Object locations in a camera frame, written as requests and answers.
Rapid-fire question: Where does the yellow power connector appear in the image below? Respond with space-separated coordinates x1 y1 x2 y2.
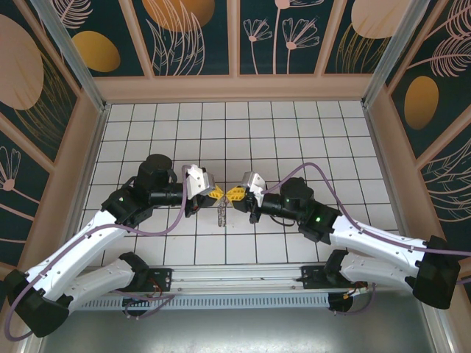
341 285 369 299

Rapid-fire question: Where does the grey metal sheet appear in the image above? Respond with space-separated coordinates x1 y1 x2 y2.
38 307 441 353

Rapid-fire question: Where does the aluminium mounting rail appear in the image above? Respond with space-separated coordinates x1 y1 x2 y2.
84 265 382 296

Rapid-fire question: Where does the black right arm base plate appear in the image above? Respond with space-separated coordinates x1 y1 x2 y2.
300 265 332 291

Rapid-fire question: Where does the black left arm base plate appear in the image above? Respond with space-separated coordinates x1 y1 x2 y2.
145 267 174 293

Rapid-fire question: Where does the grey slotted cable duct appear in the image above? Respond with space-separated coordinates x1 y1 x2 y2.
79 293 331 310

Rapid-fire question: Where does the aluminium frame post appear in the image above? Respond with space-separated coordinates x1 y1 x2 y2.
360 0 441 108
29 0 112 113

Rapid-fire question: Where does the aluminium side frame rail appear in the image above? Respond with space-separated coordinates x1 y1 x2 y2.
20 104 111 353
362 104 459 353

